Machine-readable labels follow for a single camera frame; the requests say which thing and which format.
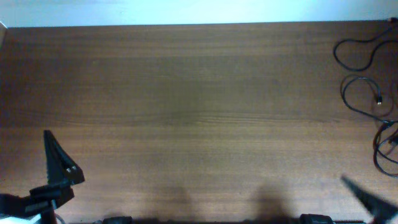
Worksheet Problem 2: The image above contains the black usb cable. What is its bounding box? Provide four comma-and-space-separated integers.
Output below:
340, 76, 398, 179
333, 17, 398, 72

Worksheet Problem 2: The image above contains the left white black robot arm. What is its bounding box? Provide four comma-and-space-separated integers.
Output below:
1, 130, 85, 223

